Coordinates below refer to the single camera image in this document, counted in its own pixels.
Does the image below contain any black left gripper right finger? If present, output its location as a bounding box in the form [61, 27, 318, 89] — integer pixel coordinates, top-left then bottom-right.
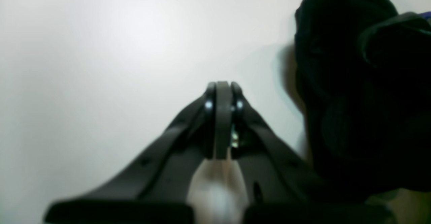
[215, 82, 394, 224]

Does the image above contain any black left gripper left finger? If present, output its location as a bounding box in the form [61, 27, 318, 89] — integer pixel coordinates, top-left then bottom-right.
[44, 82, 217, 224]

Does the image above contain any black T-shirt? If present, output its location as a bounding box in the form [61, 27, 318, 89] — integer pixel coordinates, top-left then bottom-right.
[295, 0, 431, 195]

